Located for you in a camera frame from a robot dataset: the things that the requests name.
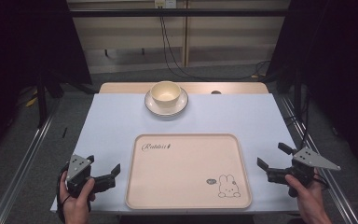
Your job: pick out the dark curtain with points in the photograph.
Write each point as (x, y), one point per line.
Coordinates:
(18, 46)
(338, 62)

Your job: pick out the wooden vertical post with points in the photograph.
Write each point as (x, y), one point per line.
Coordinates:
(185, 37)

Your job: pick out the white plate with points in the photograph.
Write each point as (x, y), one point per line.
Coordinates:
(167, 113)

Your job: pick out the cream bowl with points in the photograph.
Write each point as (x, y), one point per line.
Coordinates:
(166, 93)

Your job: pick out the light blue table mat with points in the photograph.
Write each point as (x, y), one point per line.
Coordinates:
(115, 121)

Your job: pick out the yellow floor tape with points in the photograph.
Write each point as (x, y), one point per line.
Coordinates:
(31, 101)

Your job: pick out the black horizontal bar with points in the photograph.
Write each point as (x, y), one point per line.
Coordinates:
(174, 12)

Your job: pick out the white wall socket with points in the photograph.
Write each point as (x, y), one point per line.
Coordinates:
(165, 3)

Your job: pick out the small black stick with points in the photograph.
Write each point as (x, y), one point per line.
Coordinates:
(64, 132)

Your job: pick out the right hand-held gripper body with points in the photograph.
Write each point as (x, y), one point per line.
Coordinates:
(307, 161)

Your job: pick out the person's left hand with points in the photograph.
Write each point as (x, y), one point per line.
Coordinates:
(77, 202)

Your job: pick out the beige tray with rabbit print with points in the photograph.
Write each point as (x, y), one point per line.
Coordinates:
(186, 174)

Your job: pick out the metal floor rail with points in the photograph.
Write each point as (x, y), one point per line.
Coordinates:
(310, 140)
(21, 168)

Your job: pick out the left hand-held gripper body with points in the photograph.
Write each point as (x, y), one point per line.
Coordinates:
(78, 168)

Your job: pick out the black metal stand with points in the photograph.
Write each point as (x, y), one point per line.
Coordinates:
(42, 99)
(297, 93)

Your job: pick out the person's right hand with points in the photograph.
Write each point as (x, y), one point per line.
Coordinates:
(307, 194)

